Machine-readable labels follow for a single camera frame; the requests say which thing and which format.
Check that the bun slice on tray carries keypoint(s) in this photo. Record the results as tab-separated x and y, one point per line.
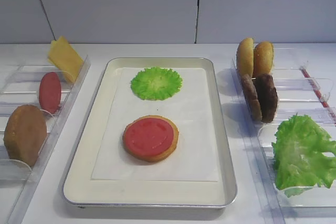
152	158

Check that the metal baking tray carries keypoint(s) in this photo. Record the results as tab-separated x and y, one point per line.
81	189

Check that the right dark meat patty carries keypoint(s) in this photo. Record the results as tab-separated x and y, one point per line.
267	96

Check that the red strip on rack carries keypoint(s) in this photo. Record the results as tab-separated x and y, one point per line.
317	92

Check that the red tomato slice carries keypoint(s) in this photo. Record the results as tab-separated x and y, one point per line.
50	92
149	136

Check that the yellow cheese slice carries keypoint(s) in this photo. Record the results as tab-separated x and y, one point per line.
65	58

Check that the right golden bun half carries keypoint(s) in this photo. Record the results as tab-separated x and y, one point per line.
263	58

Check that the upright green lettuce leaf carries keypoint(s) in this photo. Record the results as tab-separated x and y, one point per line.
304	156

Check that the white paper liner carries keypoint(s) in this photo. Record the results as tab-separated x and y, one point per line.
190	109

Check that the flat round lettuce piece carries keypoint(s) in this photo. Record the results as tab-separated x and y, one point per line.
156	83

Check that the left brown meat patty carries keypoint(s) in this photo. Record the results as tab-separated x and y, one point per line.
251	97

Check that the brown bun in left rack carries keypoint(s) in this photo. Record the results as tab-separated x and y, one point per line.
25	133

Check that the clear acrylic rack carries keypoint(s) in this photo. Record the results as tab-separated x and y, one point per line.
295	97
20	86

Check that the clear acrylic left rack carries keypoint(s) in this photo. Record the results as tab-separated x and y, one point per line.
20	86

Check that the clear acrylic right rack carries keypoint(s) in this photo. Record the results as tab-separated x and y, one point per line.
295	97

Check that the left tan bun half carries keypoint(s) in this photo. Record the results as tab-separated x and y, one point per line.
245	57

